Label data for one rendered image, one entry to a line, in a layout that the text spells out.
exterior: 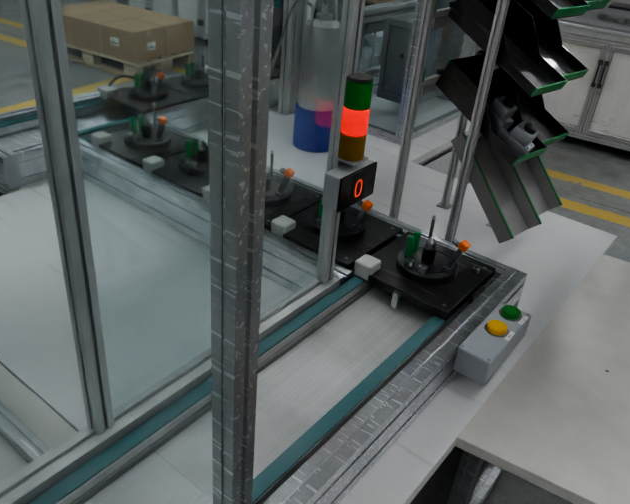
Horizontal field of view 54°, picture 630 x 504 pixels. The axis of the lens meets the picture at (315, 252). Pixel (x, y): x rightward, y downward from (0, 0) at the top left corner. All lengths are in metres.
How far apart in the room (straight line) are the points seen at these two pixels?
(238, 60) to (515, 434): 0.99
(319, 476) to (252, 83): 0.68
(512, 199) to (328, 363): 0.71
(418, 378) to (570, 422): 0.33
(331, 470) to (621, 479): 0.54
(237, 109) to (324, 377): 0.83
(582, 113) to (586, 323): 3.86
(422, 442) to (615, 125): 4.41
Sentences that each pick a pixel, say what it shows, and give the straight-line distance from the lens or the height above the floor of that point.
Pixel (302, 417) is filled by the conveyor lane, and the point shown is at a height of 0.92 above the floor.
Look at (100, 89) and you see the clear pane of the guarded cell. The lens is 0.36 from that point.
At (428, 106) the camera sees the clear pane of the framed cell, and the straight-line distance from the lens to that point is 2.55.
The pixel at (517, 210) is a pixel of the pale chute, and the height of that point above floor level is 1.03.
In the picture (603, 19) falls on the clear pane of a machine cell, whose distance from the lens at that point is 5.25.
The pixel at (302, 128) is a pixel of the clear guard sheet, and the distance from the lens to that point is 1.11.
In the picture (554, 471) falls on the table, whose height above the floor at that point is 0.86.
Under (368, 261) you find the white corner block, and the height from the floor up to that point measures 0.99.
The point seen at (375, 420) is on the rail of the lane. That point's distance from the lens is 1.07.
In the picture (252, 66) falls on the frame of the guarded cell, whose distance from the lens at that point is 0.43.
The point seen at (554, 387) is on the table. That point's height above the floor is 0.86.
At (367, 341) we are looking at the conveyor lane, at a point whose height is 0.92.
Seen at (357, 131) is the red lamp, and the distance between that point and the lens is 1.17.
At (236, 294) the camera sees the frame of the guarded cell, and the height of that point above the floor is 1.44.
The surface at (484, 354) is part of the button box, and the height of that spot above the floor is 0.96.
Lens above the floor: 1.73
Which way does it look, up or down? 32 degrees down
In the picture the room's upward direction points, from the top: 5 degrees clockwise
